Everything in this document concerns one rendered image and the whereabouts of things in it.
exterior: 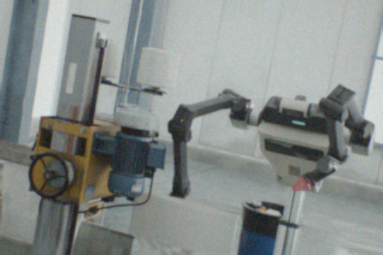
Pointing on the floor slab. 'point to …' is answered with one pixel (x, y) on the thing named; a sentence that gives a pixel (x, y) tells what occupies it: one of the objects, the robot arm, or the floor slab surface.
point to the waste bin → (258, 228)
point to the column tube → (78, 109)
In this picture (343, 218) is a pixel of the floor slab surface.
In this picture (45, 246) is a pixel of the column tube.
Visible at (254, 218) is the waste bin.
